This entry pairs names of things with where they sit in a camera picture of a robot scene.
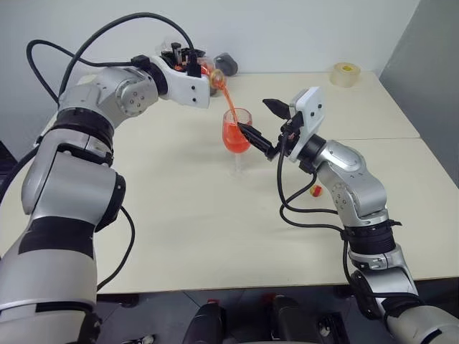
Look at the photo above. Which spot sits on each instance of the dark ribbed crate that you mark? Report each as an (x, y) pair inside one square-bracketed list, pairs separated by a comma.
[(6, 157)]

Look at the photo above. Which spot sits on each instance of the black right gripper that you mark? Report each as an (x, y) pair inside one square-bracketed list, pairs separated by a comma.
[(292, 130)]

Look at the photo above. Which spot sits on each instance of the grey curved plastic object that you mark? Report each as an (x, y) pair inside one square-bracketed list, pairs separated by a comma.
[(227, 64)]

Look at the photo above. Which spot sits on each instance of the dark rounded shape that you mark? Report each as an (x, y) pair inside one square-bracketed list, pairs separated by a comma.
[(208, 326), (290, 322)]

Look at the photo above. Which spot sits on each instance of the clear wine glass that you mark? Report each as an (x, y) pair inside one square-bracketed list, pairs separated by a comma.
[(233, 139)]

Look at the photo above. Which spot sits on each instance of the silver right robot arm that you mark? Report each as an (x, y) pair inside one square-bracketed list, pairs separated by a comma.
[(351, 179)]

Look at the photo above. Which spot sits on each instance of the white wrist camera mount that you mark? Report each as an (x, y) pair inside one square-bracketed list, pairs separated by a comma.
[(312, 111), (186, 89)]

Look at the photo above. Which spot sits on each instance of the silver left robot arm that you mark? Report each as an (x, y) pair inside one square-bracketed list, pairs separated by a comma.
[(71, 179)]

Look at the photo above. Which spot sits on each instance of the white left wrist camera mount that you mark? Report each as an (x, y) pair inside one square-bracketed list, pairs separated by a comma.
[(186, 89)]

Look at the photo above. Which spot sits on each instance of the yellow and red bottle cap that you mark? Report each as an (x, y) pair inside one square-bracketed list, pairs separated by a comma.
[(315, 191)]

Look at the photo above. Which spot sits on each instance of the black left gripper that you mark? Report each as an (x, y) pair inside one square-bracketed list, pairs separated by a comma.
[(181, 62)]

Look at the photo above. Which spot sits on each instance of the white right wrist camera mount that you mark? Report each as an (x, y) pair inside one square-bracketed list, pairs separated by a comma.
[(312, 111)]

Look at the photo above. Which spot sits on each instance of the clear tape roll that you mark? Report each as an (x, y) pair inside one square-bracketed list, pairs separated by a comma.
[(345, 75)]

